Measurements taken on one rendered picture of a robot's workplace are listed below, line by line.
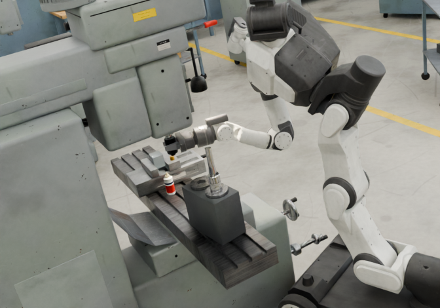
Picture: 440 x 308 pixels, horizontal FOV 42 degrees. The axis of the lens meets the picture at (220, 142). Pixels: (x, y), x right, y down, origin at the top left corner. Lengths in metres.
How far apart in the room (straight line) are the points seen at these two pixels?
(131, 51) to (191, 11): 0.27
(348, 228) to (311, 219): 1.64
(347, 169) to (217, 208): 0.52
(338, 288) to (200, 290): 0.60
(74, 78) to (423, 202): 2.70
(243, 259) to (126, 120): 0.68
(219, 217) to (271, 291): 0.80
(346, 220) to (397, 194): 1.90
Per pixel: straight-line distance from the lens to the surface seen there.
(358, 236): 2.40
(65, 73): 2.10
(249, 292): 2.78
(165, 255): 2.43
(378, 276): 2.41
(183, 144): 2.38
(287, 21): 2.04
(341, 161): 2.24
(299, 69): 2.12
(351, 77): 2.05
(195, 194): 2.21
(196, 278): 2.58
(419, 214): 4.00
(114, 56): 2.13
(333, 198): 2.28
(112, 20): 2.09
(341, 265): 2.63
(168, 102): 2.27
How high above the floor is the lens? 2.23
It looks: 25 degrees down
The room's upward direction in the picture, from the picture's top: 11 degrees counter-clockwise
